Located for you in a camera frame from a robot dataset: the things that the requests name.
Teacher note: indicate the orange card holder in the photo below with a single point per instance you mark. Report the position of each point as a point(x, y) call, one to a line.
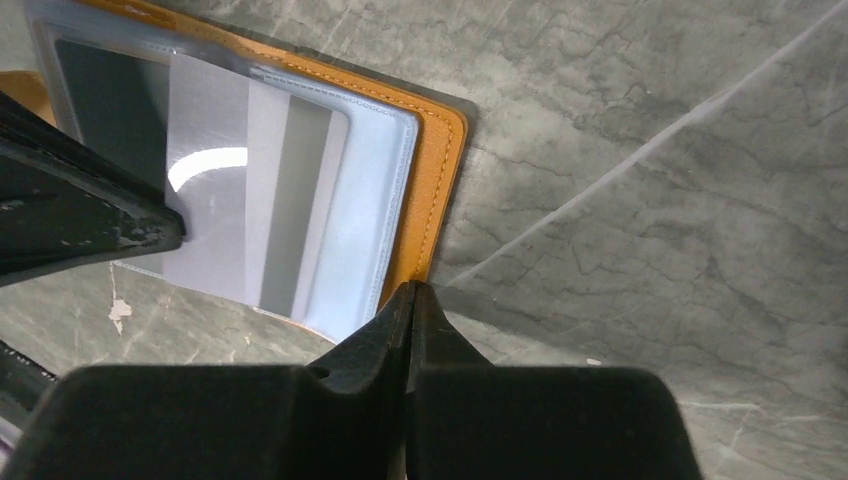
point(393, 182)

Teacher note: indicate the dark card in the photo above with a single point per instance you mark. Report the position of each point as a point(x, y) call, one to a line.
point(120, 104)

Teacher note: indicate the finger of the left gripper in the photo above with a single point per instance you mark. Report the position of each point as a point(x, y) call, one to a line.
point(63, 205)

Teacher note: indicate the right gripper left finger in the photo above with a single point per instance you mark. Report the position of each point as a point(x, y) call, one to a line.
point(338, 417)

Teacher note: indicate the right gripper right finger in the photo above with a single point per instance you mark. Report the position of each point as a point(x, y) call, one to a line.
point(471, 419)

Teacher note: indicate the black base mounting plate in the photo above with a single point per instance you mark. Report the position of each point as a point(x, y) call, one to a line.
point(23, 383)

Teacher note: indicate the silver card with black stripe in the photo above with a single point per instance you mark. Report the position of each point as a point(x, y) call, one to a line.
point(251, 169)

